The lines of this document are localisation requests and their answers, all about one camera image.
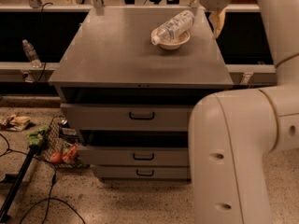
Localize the clear blue plastic bottle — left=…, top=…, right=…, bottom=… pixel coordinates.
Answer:
left=151, top=10, right=194, bottom=45

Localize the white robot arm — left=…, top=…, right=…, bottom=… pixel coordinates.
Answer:
left=187, top=0, right=299, bottom=224

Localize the white paper bowl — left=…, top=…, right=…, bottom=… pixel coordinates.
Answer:
left=151, top=28, right=191, bottom=50

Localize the small clear water bottle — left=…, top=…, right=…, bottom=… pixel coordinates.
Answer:
left=22, top=39, right=42, bottom=68

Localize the grey drawer cabinet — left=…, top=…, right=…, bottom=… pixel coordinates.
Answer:
left=48, top=7, right=235, bottom=184

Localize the top grey drawer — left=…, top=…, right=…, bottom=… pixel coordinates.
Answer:
left=61, top=104, right=192, bottom=132

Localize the grey drawer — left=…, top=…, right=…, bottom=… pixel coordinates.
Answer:
left=61, top=104, right=192, bottom=132
left=91, top=165, right=191, bottom=180
left=78, top=146, right=189, bottom=167

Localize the middle grey drawer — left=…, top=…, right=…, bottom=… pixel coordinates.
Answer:
left=78, top=146, right=189, bottom=167

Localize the dark drink can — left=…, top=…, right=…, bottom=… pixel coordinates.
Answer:
left=58, top=119, right=78, bottom=140

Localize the bottom grey drawer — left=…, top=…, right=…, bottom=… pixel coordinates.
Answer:
left=91, top=165, right=191, bottom=180

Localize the red tomato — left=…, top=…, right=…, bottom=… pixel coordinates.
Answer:
left=50, top=152, right=63, bottom=164

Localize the green snack bag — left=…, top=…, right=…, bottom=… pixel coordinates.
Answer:
left=27, top=126, right=49, bottom=148

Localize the crumpled brown paper bag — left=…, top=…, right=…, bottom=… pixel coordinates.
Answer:
left=0, top=115, right=31, bottom=132

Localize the black metal pole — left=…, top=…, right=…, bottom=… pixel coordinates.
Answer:
left=0, top=147, right=38, bottom=224

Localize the black wire mesh basket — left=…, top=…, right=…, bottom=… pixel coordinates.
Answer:
left=39, top=116, right=87, bottom=169

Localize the black floor cable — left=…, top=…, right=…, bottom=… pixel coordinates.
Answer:
left=0, top=133, right=87, bottom=224

